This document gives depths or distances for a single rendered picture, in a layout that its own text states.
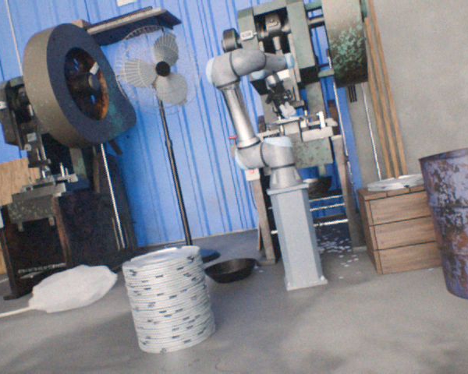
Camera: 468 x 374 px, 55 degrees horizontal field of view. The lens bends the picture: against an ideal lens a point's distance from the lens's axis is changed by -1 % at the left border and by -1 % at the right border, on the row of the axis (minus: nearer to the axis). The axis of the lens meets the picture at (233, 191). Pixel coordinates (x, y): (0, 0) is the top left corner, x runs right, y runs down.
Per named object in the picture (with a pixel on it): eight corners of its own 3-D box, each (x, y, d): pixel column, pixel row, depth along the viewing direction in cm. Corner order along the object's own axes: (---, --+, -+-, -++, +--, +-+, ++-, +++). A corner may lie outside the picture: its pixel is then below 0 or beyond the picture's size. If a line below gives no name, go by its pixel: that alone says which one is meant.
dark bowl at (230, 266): (253, 282, 226) (251, 269, 225) (197, 290, 233) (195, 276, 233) (264, 266, 255) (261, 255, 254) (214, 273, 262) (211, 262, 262)
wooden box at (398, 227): (470, 261, 189) (456, 179, 187) (377, 275, 196) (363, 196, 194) (444, 242, 228) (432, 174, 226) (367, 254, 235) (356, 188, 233)
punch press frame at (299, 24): (348, 222, 250) (301, -21, 243) (272, 234, 261) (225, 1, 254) (346, 204, 327) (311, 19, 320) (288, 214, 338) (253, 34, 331)
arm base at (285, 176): (304, 183, 200) (300, 161, 199) (271, 190, 201) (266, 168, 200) (301, 182, 215) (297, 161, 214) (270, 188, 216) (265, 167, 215)
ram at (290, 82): (299, 99, 262) (289, 48, 260) (274, 105, 266) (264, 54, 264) (302, 102, 279) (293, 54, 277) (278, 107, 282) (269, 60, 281)
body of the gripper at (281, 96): (285, 104, 241) (275, 83, 239) (275, 107, 249) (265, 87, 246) (294, 98, 245) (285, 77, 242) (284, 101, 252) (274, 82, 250)
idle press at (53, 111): (103, 292, 272) (40, 3, 263) (-24, 308, 300) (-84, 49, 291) (193, 240, 419) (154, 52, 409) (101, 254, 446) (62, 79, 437)
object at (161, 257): (211, 245, 177) (211, 242, 177) (176, 264, 151) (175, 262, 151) (149, 252, 188) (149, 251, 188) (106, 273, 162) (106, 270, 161)
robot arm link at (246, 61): (252, 41, 186) (292, 48, 228) (228, 49, 191) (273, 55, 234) (258, 69, 187) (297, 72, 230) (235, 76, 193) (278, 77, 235)
